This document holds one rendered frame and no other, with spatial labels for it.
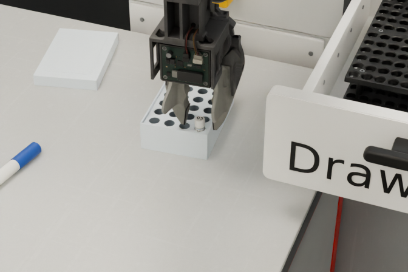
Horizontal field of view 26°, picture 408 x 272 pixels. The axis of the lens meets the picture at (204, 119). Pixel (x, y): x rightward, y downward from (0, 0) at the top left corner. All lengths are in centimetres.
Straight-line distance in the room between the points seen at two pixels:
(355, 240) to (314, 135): 56
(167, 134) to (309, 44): 29
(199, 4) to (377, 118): 21
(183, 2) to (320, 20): 37
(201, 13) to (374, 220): 59
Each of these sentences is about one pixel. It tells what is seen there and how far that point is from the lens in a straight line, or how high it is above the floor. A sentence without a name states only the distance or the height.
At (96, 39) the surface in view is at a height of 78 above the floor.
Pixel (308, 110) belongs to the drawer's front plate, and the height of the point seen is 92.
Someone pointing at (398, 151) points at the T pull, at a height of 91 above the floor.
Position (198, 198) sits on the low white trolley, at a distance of 100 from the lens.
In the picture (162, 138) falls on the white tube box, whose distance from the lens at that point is 106.
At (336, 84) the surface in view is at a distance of 106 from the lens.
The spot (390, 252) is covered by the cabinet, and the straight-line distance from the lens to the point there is 143.
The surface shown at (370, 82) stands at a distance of 96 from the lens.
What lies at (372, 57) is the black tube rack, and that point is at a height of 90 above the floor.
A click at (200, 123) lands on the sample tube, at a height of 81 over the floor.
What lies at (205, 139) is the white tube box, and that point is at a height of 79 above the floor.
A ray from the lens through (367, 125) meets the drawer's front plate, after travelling 86.
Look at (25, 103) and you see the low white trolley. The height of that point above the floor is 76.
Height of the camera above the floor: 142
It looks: 36 degrees down
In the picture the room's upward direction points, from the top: straight up
